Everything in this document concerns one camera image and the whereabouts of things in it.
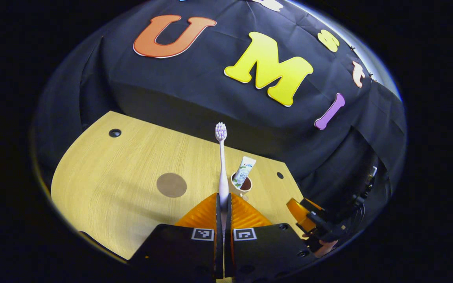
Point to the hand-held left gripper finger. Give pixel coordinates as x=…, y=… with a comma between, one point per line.
x=228, y=255
x=219, y=255

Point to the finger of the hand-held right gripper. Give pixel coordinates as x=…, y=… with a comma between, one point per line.
x=315, y=208
x=297, y=214

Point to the beige cup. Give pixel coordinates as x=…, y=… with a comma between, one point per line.
x=247, y=184

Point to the white toothpaste tube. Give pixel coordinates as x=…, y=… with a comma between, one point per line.
x=245, y=169

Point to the pink toothbrush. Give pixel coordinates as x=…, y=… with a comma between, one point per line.
x=222, y=173

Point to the round brown coaster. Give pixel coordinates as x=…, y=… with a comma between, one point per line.
x=171, y=184

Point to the black backdrop cloth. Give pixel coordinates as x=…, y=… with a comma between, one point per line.
x=171, y=86

